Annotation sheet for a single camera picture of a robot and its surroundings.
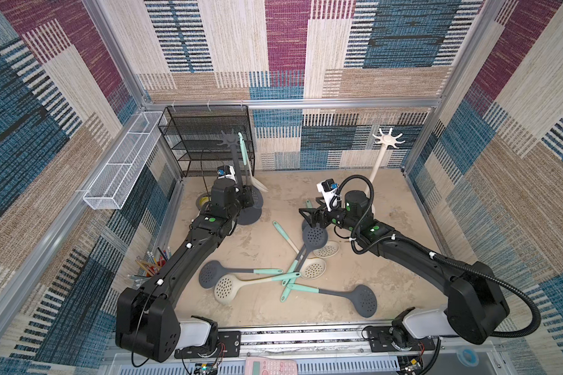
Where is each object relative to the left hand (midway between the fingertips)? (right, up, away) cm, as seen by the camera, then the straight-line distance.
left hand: (248, 188), depth 81 cm
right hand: (+22, -7, 0) cm, 23 cm away
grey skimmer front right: (+38, -36, -3) cm, 53 cm away
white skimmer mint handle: (+1, +2, +13) cm, 13 cm away
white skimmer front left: (-8, -33, +1) cm, 34 cm away
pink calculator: (+6, -52, -13) cm, 54 cm away
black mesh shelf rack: (-28, +26, +26) cm, 47 cm away
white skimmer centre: (+23, -30, +6) cm, 38 cm away
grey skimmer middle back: (+24, -19, +12) cm, 33 cm away
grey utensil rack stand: (-4, -11, +23) cm, 26 cm away
